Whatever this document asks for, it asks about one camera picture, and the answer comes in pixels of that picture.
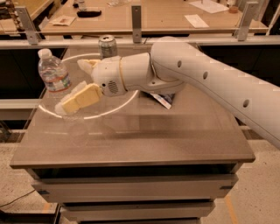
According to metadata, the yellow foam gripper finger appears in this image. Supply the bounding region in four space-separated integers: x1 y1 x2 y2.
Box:
77 59 100 74
54 81 102 116

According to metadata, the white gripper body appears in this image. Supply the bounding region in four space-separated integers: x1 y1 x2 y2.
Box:
91 56 126 97

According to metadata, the clear plastic water bottle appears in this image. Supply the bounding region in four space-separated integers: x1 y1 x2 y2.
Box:
38 48 71 93

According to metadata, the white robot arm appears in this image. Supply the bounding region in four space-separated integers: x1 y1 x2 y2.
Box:
55 37 280 148

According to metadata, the silver soda can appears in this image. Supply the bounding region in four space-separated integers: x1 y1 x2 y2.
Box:
98 35 117 59

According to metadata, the black object on back desk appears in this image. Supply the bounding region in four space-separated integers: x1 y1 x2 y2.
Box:
77 10 102 18

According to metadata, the brown paper packet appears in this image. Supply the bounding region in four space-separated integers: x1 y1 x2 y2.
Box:
51 15 75 26

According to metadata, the blue white chip bag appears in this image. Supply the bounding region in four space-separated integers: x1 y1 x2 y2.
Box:
147 93 175 109

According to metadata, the grey drawer cabinet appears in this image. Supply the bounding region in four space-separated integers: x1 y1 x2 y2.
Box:
25 163 243 224

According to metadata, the small white paper note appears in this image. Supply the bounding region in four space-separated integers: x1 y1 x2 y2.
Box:
185 14 209 28

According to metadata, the white paper sheet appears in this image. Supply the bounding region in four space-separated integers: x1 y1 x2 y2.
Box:
190 0 228 14

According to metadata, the brown tape roll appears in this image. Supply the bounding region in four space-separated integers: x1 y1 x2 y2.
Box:
228 6 238 14

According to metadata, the left metal bracket post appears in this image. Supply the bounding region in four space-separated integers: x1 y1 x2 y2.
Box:
15 6 40 46

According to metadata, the metal bracket post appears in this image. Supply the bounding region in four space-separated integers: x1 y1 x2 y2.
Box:
234 1 258 41
15 6 40 46
131 5 142 44

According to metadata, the middle metal bracket post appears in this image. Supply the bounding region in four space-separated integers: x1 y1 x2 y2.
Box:
131 5 142 44

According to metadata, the black floor cable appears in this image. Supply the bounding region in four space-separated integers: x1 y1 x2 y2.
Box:
0 189 36 209

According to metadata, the right metal bracket post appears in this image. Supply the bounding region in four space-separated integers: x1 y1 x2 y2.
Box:
234 1 258 41

